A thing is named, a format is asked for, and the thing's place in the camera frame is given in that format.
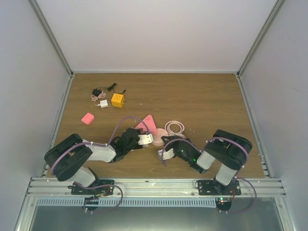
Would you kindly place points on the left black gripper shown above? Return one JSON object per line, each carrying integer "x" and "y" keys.
{"x": 137, "y": 131}

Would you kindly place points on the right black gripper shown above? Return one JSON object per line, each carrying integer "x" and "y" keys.
{"x": 171, "y": 145}

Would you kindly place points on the pink triangular power socket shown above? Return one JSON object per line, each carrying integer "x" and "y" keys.
{"x": 149, "y": 121}

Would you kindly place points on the round pink power strip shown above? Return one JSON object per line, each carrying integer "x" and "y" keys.
{"x": 167, "y": 131}

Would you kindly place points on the yellow cube socket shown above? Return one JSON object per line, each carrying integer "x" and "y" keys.
{"x": 118, "y": 100}

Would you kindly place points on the white usb charger plug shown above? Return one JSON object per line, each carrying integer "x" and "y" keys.
{"x": 104, "y": 103}

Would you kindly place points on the pink plug adapter block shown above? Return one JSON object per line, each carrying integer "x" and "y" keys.
{"x": 88, "y": 118}

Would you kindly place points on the black power adapter with cable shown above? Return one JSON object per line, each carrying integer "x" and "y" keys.
{"x": 99, "y": 90}

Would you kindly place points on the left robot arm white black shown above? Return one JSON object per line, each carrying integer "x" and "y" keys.
{"x": 66, "y": 159}

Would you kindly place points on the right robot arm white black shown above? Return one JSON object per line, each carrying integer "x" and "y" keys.
{"x": 231, "y": 150}

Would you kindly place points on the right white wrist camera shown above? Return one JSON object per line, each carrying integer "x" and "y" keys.
{"x": 167, "y": 154}

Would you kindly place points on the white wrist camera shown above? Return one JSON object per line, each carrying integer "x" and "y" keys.
{"x": 167, "y": 154}
{"x": 145, "y": 139}

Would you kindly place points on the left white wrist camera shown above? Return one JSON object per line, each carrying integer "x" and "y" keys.
{"x": 145, "y": 139}

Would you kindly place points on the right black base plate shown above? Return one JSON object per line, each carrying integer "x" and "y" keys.
{"x": 212, "y": 187}

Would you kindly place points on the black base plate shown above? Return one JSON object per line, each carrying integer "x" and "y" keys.
{"x": 212, "y": 187}
{"x": 98, "y": 188}

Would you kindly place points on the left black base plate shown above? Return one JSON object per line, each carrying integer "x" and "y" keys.
{"x": 98, "y": 188}

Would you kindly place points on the slotted grey cable duct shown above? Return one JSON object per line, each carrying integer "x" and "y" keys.
{"x": 128, "y": 202}

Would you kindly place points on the aluminium front rail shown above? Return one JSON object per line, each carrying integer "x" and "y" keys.
{"x": 156, "y": 188}

